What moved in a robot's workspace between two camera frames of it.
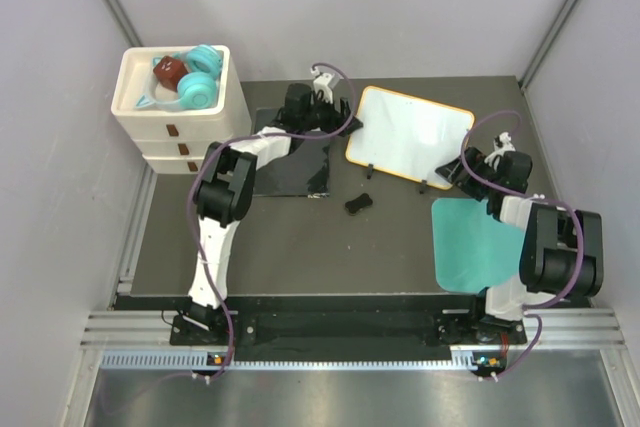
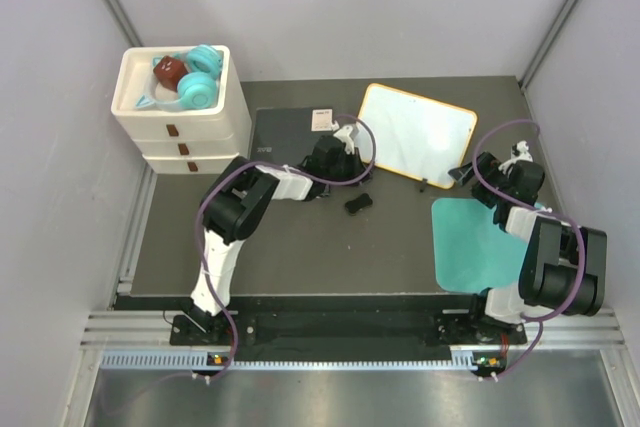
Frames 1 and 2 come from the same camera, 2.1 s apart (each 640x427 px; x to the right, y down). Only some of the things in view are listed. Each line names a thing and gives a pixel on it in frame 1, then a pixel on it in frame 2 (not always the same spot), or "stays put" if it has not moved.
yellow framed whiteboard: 406,135 stays put
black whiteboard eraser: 363,201 stays put
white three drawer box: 175,101 stays put
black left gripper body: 321,115 -> 346,168
